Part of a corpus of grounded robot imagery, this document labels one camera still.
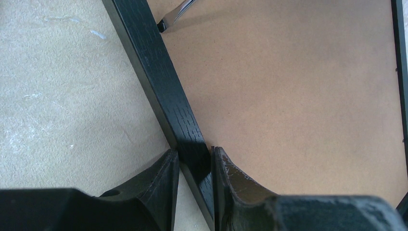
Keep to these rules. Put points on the black sunflower photo frame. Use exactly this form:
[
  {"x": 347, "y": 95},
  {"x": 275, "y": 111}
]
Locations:
[{"x": 307, "y": 97}]

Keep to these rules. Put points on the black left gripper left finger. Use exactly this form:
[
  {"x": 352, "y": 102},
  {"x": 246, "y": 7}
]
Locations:
[{"x": 146, "y": 202}]

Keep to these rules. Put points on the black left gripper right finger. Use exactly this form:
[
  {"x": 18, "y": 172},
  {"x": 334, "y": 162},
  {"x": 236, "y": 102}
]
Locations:
[{"x": 242, "y": 204}]

